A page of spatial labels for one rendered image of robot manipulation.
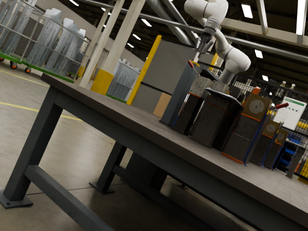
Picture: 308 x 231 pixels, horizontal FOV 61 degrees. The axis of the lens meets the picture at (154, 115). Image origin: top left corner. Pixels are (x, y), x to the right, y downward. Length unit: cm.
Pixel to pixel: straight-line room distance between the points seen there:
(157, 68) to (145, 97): 60
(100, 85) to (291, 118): 742
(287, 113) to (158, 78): 251
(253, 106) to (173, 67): 343
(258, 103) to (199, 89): 35
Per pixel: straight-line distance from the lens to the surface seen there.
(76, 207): 128
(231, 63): 229
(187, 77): 173
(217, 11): 184
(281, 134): 242
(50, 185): 140
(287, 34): 672
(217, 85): 181
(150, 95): 481
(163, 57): 492
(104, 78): 950
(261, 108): 143
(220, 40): 217
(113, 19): 888
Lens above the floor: 80
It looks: 3 degrees down
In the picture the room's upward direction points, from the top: 25 degrees clockwise
